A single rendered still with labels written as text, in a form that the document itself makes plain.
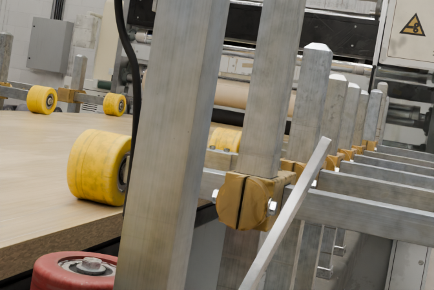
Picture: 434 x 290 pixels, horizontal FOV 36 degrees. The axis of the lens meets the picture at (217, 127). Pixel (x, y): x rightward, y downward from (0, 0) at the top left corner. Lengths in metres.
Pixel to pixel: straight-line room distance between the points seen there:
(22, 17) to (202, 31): 10.83
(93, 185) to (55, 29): 9.91
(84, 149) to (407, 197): 0.43
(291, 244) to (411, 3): 2.14
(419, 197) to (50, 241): 0.51
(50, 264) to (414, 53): 2.54
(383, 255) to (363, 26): 1.02
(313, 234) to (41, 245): 0.65
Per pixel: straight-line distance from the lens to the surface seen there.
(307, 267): 1.16
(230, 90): 3.06
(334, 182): 0.92
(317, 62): 0.88
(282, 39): 0.64
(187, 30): 0.40
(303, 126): 0.88
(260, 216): 0.62
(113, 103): 2.38
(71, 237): 0.64
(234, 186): 0.62
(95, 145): 0.73
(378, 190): 0.92
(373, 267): 3.13
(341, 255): 1.66
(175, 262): 0.41
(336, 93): 1.13
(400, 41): 2.93
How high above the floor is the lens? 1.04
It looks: 3 degrees down
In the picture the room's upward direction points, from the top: 9 degrees clockwise
